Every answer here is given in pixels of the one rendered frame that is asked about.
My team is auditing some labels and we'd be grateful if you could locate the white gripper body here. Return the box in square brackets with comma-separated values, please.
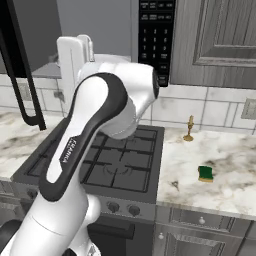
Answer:
[56, 34, 96, 117]

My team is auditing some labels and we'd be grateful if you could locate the black microwave oven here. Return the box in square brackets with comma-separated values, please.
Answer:
[31, 0, 177, 89]

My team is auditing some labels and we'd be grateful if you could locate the black microwave door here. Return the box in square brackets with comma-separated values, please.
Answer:
[0, 0, 47, 132]

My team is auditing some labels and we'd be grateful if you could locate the green and yellow sponge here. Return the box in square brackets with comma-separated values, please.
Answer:
[197, 165, 215, 184]

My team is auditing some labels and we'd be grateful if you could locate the black stove knob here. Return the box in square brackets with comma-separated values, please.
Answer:
[26, 188, 38, 200]
[128, 204, 142, 217]
[107, 201, 121, 214]

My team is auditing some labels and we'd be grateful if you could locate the dark grey gas stove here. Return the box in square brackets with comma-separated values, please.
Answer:
[10, 124, 166, 256]

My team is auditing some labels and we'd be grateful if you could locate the grey base cupboard door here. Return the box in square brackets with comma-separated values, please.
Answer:
[154, 223, 235, 256]

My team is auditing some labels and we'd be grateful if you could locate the grey drawer front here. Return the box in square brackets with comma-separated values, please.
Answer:
[0, 179, 17, 202]
[168, 207, 252, 235]

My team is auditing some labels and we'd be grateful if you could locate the grey wall outlet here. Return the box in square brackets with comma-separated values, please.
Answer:
[17, 82, 32, 101]
[240, 97, 256, 121]

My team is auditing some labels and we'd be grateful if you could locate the gold candlestick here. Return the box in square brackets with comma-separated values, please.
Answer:
[182, 114, 195, 143]

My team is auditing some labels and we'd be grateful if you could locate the grey wall cupboard door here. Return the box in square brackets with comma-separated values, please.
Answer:
[169, 0, 256, 90]

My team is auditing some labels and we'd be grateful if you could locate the black oven door handle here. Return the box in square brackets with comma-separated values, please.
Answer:
[87, 222, 136, 241]

